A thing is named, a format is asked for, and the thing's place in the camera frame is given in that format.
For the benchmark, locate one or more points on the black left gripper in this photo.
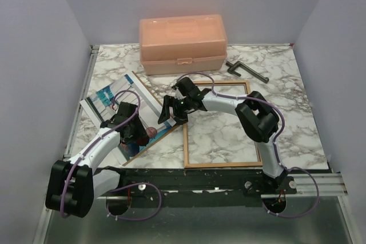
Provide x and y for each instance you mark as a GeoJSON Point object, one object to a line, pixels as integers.
{"type": "Point", "coordinates": [140, 132]}

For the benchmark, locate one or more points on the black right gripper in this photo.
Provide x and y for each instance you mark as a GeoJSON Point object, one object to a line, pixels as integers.
{"type": "Point", "coordinates": [168, 102]}

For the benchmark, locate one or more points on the clear acrylic frame pane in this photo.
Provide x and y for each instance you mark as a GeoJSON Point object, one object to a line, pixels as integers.
{"type": "Point", "coordinates": [223, 124]}

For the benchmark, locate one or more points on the orange translucent plastic storage box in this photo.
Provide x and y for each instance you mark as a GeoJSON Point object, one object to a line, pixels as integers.
{"type": "Point", "coordinates": [174, 45]}

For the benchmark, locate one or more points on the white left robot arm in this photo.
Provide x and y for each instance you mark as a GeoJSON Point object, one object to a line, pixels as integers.
{"type": "Point", "coordinates": [73, 184]}

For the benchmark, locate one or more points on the black metal crank handle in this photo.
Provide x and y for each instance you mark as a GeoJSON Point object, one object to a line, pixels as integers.
{"type": "Point", "coordinates": [232, 67]}

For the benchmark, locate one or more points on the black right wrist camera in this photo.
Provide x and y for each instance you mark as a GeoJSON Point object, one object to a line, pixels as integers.
{"type": "Point", "coordinates": [186, 87]}

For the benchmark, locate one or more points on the photo print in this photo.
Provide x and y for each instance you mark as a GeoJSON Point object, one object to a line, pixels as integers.
{"type": "Point", "coordinates": [103, 104]}

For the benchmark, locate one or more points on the blue wooden picture frame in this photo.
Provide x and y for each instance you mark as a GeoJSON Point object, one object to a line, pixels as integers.
{"type": "Point", "coordinates": [223, 164]}

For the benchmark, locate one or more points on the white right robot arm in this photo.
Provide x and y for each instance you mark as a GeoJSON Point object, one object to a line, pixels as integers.
{"type": "Point", "coordinates": [259, 118]}

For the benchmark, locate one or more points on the aluminium extrusion table frame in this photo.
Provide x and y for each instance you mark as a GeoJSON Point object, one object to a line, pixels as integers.
{"type": "Point", "coordinates": [40, 233]}

